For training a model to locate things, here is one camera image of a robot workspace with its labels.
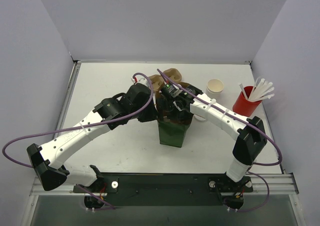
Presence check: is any aluminium rail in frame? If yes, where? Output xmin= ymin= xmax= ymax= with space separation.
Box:
xmin=29 ymin=174 xmax=299 ymax=196

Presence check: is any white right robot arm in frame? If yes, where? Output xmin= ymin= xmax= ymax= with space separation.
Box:
xmin=157 ymin=83 xmax=267 ymax=183

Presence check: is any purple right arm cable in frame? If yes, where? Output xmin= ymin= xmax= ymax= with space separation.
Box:
xmin=156 ymin=68 xmax=284 ymax=213

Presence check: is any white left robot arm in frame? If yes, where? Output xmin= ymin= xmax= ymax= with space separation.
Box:
xmin=26 ymin=78 xmax=157 ymax=192

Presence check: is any red cup with straws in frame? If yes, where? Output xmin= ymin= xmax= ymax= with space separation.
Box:
xmin=232 ymin=77 xmax=275 ymax=117

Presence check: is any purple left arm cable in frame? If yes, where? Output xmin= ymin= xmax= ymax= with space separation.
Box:
xmin=1 ymin=72 xmax=154 ymax=211

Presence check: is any translucent plastic lid on table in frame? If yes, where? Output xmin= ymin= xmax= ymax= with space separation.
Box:
xmin=194 ymin=115 xmax=207 ymax=122

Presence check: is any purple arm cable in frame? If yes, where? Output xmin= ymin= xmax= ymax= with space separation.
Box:
xmin=1 ymin=72 xmax=154 ymax=211
xmin=156 ymin=68 xmax=284 ymax=213

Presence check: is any green paper bag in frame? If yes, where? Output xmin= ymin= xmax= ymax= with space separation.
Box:
xmin=152 ymin=81 xmax=195 ymax=148

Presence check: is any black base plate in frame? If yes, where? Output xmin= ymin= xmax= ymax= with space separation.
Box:
xmin=73 ymin=173 xmax=253 ymax=209

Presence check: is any brown cardboard cup carrier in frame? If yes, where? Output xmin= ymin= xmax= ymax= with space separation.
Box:
xmin=148 ymin=68 xmax=183 ymax=87

